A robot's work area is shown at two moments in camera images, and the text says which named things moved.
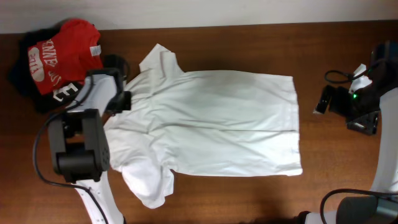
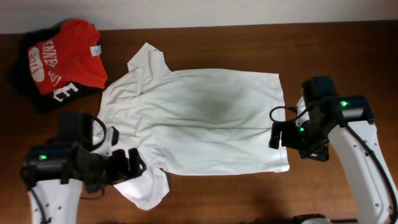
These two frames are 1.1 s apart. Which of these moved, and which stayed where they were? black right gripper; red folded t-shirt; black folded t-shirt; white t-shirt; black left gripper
Moved: black right gripper; black left gripper; white t-shirt
Stayed: black folded t-shirt; red folded t-shirt
